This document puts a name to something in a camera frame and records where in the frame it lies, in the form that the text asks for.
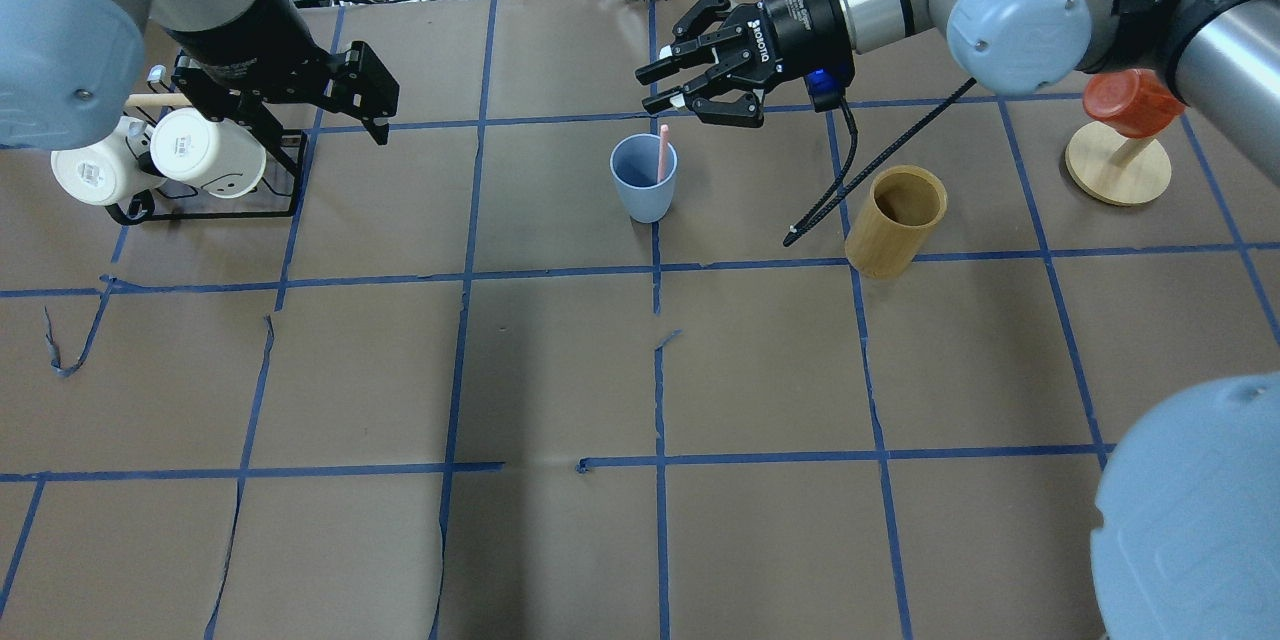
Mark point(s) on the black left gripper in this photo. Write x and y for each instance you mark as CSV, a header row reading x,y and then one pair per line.
x,y
243,33

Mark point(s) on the orange cup on stand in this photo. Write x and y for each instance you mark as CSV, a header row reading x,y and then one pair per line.
x,y
1134,102

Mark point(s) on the white mug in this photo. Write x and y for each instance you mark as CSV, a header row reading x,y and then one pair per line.
x,y
219,158
110,171

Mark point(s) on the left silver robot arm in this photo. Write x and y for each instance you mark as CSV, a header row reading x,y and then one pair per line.
x,y
70,65

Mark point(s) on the black wire mug rack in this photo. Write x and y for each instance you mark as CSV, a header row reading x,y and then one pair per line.
x,y
277,196

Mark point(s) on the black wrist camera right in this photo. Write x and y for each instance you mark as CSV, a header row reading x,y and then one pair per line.
x,y
827,88

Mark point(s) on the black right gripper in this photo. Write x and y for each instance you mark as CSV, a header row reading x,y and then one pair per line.
x,y
806,20

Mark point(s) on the white mug far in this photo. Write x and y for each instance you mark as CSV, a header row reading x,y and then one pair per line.
x,y
110,171

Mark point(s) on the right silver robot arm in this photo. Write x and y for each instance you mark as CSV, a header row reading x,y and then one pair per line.
x,y
1187,547

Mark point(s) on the tan bamboo chopstick holder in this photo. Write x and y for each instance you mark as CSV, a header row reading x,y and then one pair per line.
x,y
904,206

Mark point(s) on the white mug near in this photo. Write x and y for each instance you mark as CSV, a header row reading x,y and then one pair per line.
x,y
219,158

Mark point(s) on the light blue plastic cup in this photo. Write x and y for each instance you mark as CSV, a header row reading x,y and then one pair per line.
x,y
633,165

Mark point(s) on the pink chopstick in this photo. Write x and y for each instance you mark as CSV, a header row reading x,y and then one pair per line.
x,y
664,156

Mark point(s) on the wooden mug tree stand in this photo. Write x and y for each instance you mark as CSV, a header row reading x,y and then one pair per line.
x,y
1117,170

